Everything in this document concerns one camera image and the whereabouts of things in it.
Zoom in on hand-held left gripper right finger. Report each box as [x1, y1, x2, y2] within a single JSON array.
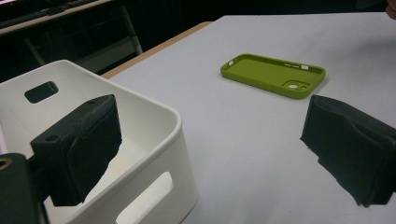
[[300, 94, 396, 208]]

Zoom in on green phone case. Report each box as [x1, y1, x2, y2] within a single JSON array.
[[219, 53, 327, 101]]

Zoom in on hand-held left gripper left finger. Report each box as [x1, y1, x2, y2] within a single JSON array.
[[30, 93, 123, 207]]

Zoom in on white table mat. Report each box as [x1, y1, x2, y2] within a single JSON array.
[[108, 11, 396, 224]]

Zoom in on white metal frame desk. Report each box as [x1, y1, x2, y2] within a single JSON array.
[[0, 0, 145, 73]]

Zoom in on white plastic storage bin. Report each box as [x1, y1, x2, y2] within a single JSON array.
[[0, 59, 200, 224]]

